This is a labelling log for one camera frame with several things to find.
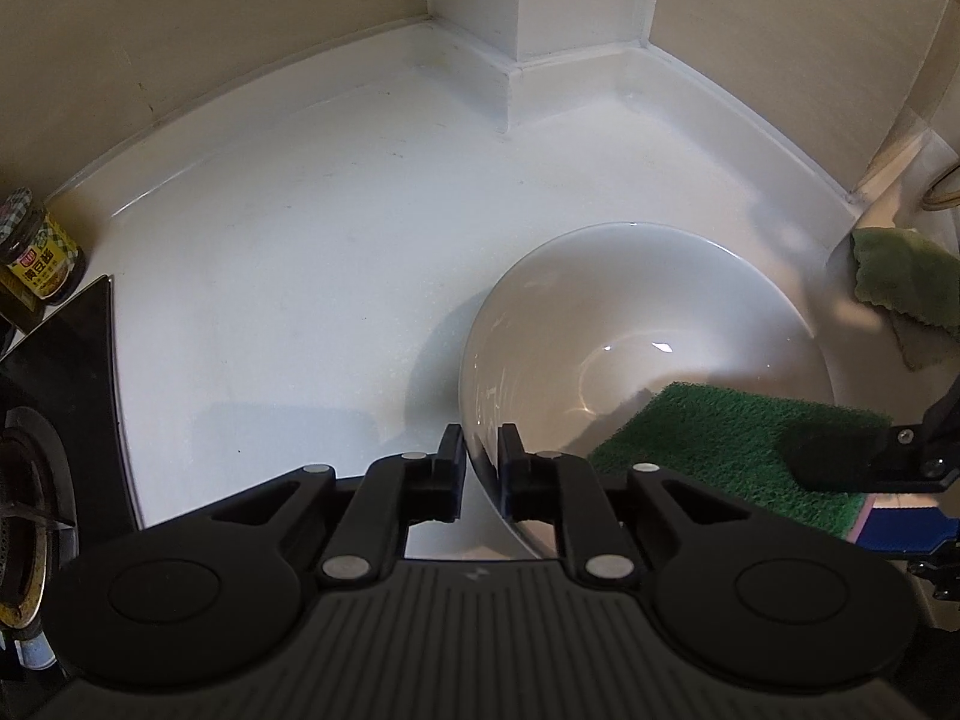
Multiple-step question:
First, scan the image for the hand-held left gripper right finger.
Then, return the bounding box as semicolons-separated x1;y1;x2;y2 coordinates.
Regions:
497;422;752;587

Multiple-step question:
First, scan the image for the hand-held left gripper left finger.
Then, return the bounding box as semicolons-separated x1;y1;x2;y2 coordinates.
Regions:
208;424;467;590

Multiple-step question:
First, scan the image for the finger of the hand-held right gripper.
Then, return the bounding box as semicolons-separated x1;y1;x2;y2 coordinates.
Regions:
857;506;960;563
784;382;960;494

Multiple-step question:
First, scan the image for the pink and green sponge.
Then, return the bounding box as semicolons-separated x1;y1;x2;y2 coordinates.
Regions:
589;382;895;542

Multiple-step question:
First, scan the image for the white ceramic bowl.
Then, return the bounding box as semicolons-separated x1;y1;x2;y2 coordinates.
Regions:
459;221;838;560

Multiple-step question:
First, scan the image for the green cleaning cloth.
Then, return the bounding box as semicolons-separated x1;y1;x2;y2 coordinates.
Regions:
851;227;960;373

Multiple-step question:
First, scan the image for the glass pot lid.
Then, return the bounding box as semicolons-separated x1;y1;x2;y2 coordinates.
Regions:
921;163;960;212

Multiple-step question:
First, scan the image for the black glass gas hob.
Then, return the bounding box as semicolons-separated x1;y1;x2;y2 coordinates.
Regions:
0;274;145;680

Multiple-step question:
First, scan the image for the gas burner with pan support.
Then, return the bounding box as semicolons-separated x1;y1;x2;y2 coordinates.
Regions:
0;405;80;631

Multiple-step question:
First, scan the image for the checkered-lid sauce jar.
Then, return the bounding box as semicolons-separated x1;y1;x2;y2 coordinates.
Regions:
0;187;85;308

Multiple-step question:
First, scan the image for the black-capped oil bottle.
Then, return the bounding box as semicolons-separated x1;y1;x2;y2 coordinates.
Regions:
0;270;40;332

